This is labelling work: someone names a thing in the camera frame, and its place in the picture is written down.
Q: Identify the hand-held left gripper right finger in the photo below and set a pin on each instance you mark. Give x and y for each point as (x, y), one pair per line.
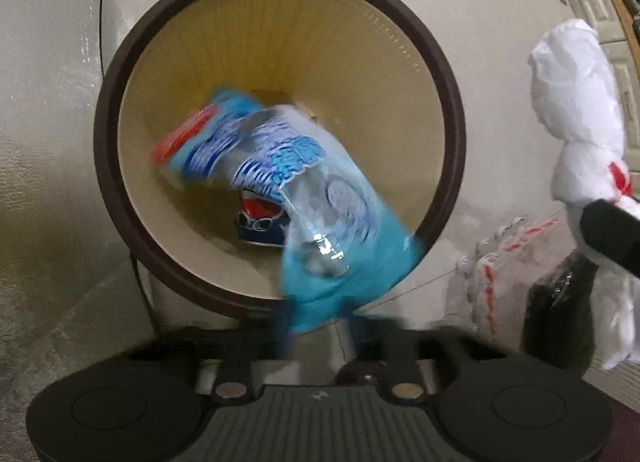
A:
(361, 334)

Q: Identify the round brown-rimmed trash bin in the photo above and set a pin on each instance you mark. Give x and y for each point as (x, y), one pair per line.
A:
(300, 41)

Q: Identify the clear red-striped plastic bag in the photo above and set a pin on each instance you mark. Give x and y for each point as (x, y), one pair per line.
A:
(500, 272)

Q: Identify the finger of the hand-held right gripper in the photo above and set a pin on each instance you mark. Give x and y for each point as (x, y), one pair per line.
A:
(612, 232)

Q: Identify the blue plastic snack packet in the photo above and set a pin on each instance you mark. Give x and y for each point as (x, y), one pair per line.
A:
(320, 202)

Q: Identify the crushed blue drink can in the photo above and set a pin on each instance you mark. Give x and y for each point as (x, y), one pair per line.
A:
(262, 224)

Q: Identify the black packet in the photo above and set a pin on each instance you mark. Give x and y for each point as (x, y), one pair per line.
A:
(557, 322)

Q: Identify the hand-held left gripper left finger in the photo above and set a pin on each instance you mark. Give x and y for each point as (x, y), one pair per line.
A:
(286, 327)

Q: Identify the white plastic bag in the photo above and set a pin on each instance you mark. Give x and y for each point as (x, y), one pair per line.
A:
(575, 91)

